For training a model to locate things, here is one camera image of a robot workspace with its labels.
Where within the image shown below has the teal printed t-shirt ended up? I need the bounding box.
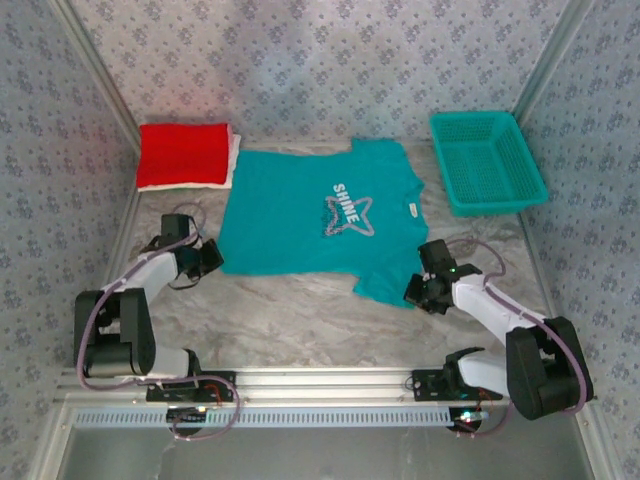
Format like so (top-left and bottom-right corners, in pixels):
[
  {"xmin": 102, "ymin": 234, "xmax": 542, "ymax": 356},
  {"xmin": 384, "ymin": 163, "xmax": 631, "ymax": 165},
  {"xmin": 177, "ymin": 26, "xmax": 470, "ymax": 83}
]
[{"xmin": 218, "ymin": 138, "xmax": 432, "ymax": 310}]

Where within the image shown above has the white folded t-shirt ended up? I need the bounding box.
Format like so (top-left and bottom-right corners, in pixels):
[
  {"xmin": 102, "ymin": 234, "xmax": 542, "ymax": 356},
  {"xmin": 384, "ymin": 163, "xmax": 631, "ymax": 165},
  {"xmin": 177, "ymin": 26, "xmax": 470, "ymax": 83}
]
[{"xmin": 137, "ymin": 132, "xmax": 242, "ymax": 194}]

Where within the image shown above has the red folded t-shirt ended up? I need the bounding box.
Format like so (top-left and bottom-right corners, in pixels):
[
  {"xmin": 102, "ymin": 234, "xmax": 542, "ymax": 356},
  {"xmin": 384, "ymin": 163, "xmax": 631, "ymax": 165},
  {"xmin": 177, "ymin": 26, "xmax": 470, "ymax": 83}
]
[{"xmin": 138, "ymin": 123, "xmax": 234, "ymax": 192}]

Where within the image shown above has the teal plastic mesh basket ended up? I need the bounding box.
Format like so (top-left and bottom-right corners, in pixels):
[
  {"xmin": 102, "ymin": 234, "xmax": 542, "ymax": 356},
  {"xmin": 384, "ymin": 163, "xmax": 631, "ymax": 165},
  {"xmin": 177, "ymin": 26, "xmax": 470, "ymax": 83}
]
[{"xmin": 429, "ymin": 110, "xmax": 550, "ymax": 218}]

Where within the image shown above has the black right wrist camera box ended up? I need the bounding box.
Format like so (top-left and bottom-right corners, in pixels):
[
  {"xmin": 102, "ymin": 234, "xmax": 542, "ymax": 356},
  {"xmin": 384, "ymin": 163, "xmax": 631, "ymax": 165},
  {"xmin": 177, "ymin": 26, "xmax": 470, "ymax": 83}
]
[{"xmin": 417, "ymin": 238, "xmax": 457, "ymax": 275}]

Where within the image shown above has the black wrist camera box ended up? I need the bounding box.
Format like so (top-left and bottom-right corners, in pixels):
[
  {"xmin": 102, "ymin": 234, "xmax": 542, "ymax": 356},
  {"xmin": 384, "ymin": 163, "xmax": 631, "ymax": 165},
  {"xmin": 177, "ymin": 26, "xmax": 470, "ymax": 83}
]
[
  {"xmin": 159, "ymin": 213, "xmax": 197, "ymax": 242},
  {"xmin": 417, "ymin": 238, "xmax": 457, "ymax": 275}
]

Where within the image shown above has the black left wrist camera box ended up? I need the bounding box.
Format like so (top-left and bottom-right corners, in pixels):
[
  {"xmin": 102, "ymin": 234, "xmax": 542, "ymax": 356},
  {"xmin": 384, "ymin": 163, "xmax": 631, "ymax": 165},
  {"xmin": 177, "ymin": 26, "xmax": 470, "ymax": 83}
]
[{"xmin": 159, "ymin": 213, "xmax": 197, "ymax": 242}]

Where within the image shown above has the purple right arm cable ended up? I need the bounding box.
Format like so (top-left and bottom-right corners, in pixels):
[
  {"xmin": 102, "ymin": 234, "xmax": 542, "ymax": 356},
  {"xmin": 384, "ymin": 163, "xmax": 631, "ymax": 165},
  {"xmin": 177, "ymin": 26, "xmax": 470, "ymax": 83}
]
[{"xmin": 444, "ymin": 238, "xmax": 596, "ymax": 439}]

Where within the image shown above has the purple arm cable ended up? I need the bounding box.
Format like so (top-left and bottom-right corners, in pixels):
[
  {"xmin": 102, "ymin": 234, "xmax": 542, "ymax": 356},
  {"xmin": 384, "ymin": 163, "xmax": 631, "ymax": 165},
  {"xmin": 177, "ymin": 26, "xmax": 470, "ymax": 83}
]
[
  {"xmin": 444, "ymin": 238, "xmax": 596, "ymax": 439},
  {"xmin": 73, "ymin": 202, "xmax": 242, "ymax": 442}
]

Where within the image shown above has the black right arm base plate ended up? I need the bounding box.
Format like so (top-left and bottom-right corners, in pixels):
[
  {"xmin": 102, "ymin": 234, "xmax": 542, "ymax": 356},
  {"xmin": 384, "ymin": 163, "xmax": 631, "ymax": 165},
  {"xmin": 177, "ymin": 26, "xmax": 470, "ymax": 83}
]
[{"xmin": 412, "ymin": 368, "xmax": 504, "ymax": 402}]

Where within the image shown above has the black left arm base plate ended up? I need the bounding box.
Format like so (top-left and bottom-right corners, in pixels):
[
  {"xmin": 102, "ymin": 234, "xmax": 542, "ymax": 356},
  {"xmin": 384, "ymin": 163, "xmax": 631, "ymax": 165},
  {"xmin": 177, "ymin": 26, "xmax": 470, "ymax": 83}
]
[{"xmin": 145, "ymin": 369, "xmax": 237, "ymax": 404}]

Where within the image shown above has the aluminium mounting rail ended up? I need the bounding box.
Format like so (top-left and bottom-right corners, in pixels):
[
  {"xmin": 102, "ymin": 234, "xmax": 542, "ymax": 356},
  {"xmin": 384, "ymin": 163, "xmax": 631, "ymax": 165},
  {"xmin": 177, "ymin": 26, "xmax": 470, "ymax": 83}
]
[{"xmin": 54, "ymin": 367, "xmax": 599, "ymax": 407}]

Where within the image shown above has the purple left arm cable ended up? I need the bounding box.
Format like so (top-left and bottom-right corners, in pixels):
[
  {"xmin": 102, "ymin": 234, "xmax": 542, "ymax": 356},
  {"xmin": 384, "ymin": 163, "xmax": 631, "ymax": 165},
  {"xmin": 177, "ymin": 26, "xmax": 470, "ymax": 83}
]
[{"xmin": 73, "ymin": 202, "xmax": 242, "ymax": 442}]

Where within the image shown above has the grey slotted cable duct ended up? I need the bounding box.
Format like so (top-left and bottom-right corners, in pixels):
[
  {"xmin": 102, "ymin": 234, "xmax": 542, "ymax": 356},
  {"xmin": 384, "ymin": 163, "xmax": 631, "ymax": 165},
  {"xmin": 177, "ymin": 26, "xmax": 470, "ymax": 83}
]
[{"xmin": 74, "ymin": 406, "xmax": 454, "ymax": 430}]

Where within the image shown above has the aluminium frame post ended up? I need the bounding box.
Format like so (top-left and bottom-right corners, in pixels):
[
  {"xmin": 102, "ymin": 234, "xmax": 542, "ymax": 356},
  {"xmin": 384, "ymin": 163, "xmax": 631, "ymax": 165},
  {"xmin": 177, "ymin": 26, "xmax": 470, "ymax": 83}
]
[
  {"xmin": 513, "ymin": 0, "xmax": 597, "ymax": 121},
  {"xmin": 49, "ymin": 0, "xmax": 142, "ymax": 149}
]

